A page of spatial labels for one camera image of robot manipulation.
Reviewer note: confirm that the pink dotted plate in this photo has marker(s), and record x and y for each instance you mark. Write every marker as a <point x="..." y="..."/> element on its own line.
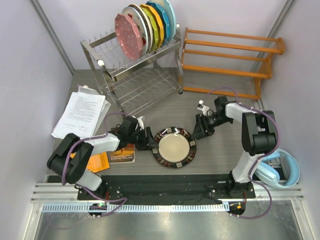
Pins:
<point x="128" y="36"/>

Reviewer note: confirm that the brown floral pattern plate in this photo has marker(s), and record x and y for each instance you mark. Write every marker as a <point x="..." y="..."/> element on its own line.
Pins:
<point x="149" y="31"/>

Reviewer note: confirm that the dark paperback book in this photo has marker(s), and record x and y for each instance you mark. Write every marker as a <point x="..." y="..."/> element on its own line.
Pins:
<point x="123" y="155"/>

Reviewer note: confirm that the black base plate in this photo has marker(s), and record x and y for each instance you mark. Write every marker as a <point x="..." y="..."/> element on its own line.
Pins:
<point x="167" y="190"/>

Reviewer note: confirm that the dark rimmed cream plate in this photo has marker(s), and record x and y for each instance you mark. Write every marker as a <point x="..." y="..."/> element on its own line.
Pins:
<point x="176" y="147"/>

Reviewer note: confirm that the light blue plate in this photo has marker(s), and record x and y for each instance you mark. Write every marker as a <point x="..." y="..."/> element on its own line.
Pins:
<point x="167" y="6"/>

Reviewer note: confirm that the stack of white papers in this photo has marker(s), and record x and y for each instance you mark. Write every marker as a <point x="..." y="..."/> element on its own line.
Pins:
<point x="83" y="114"/>

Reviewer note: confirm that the orange plate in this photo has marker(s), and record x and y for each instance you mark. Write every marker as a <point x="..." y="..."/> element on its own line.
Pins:
<point x="159" y="23"/>

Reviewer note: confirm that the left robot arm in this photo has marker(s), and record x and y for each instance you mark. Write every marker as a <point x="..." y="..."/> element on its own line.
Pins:
<point x="70" y="159"/>

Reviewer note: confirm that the light blue headphones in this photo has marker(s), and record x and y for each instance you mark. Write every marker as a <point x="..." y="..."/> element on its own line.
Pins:
<point x="280" y="170"/>

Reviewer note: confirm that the green plate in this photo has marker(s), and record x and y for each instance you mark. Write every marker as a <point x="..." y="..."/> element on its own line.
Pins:
<point x="155" y="30"/>

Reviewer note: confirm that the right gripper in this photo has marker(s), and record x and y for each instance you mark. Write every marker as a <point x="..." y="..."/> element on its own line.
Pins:
<point x="200" y="130"/>

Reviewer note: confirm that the blue dotted plate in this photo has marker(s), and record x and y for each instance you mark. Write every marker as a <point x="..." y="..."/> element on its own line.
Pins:
<point x="165" y="20"/>

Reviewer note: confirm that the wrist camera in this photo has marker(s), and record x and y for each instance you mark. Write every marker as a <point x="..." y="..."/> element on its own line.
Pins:
<point x="203" y="108"/>
<point x="140" y="123"/>

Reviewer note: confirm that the steel dish rack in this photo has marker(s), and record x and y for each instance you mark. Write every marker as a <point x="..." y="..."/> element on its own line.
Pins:
<point x="135" y="85"/>

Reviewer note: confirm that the orange wooden shelf rack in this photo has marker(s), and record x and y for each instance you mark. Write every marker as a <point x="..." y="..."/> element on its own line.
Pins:
<point x="242" y="56"/>

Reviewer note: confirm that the white strawberry plate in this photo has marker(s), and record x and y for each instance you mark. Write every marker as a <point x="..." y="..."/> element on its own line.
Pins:
<point x="137" y="17"/>

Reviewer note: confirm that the orange booklet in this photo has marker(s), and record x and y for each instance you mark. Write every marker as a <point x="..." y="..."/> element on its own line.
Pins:
<point x="98" y="162"/>

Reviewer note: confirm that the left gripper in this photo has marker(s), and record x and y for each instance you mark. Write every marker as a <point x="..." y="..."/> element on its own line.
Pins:
<point x="148" y="142"/>

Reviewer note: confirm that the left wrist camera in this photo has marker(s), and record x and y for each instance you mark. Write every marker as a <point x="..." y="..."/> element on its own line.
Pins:
<point x="140" y="123"/>

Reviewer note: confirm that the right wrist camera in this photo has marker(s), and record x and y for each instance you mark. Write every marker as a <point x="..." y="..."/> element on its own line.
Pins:
<point x="203" y="108"/>

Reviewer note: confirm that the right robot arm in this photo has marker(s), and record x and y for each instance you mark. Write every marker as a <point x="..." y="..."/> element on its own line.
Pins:
<point x="259" y="138"/>

